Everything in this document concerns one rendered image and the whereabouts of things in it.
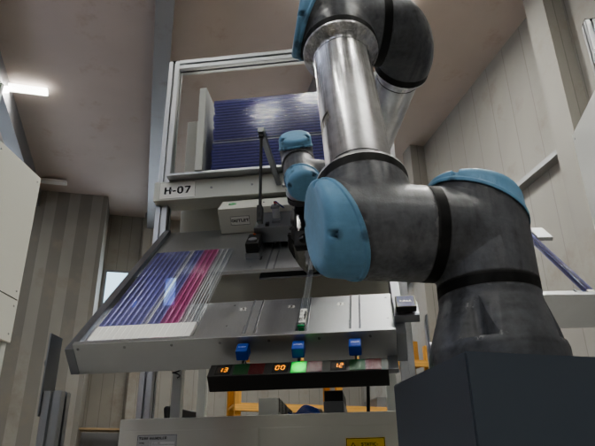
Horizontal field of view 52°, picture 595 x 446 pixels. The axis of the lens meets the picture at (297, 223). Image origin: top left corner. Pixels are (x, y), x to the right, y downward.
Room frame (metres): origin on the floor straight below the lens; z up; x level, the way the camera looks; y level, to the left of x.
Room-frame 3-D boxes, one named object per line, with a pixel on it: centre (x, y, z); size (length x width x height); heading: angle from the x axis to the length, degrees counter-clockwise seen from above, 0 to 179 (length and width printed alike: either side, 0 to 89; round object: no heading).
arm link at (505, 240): (0.67, -0.21, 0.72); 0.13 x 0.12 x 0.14; 99
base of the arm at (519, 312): (0.68, -0.22, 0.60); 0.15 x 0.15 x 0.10
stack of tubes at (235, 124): (1.71, 0.01, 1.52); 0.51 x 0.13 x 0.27; 83
